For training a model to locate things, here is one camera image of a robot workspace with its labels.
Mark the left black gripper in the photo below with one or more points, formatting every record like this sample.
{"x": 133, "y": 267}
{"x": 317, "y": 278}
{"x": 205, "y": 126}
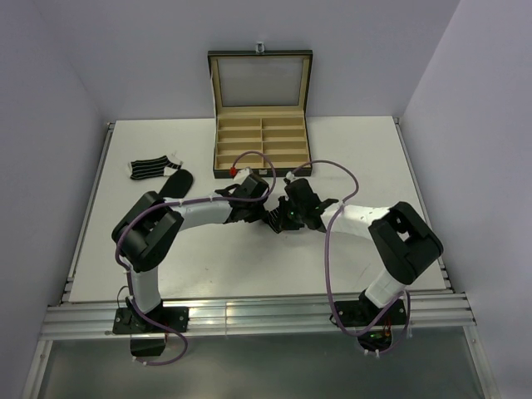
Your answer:
{"x": 260, "y": 214}

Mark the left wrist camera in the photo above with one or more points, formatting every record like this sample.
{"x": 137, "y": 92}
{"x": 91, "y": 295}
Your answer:
{"x": 248, "y": 185}

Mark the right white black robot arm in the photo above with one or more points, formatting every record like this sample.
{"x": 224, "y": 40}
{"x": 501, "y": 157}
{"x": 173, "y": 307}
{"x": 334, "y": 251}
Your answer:
{"x": 406, "y": 244}

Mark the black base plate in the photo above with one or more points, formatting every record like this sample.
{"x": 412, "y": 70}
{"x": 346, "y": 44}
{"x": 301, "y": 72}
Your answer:
{"x": 360, "y": 313}
{"x": 128, "y": 321}

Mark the striped sock with white toe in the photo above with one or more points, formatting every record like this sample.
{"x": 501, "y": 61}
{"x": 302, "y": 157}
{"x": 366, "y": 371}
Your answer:
{"x": 163, "y": 166}

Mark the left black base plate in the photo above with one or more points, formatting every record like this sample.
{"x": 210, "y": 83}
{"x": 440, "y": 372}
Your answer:
{"x": 128, "y": 321}

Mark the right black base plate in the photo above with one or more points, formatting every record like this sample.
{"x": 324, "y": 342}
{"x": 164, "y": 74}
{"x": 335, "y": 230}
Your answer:
{"x": 360, "y": 313}

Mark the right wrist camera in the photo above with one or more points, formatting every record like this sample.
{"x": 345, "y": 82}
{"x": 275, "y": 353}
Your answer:
{"x": 300, "y": 194}

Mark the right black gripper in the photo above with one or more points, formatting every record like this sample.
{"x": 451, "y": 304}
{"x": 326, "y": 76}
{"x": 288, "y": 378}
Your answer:
{"x": 285, "y": 224}

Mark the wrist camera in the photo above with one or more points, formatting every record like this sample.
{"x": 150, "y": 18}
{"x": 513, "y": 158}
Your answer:
{"x": 300, "y": 194}
{"x": 248, "y": 185}

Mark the black sock thin white stripes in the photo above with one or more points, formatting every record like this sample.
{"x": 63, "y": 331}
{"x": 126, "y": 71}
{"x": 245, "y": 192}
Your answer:
{"x": 276, "y": 220}

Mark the black compartment box beige lining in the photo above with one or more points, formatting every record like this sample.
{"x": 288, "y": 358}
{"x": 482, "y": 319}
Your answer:
{"x": 260, "y": 103}

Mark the aluminium rail frame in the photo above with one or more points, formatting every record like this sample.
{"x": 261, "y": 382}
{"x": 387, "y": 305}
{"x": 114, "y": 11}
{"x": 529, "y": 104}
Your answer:
{"x": 238, "y": 278}

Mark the plain black sock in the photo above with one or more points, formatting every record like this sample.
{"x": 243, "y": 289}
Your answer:
{"x": 178, "y": 185}

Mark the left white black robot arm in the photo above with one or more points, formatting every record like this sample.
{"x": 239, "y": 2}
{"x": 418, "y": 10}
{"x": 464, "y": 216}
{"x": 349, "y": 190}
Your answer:
{"x": 146, "y": 234}

